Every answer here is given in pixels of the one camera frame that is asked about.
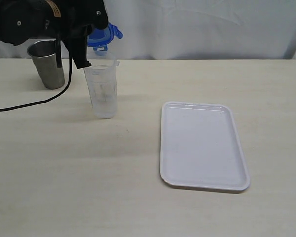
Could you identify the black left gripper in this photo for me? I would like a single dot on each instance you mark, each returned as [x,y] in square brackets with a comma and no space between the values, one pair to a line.
[73,21]

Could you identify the blue clip-lock lid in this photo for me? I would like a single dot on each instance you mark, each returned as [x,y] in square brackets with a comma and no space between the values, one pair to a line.
[98,40]

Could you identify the stainless steel cup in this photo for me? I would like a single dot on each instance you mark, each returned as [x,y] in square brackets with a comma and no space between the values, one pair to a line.
[43,56]

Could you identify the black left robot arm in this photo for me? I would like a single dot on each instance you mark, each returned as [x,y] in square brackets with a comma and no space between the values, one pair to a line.
[21,20]

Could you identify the clear tall plastic container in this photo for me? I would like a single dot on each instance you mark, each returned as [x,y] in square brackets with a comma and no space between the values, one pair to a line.
[102,83]

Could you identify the white rectangular plastic tray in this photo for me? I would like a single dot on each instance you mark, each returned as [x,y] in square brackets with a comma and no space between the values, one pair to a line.
[200,148]

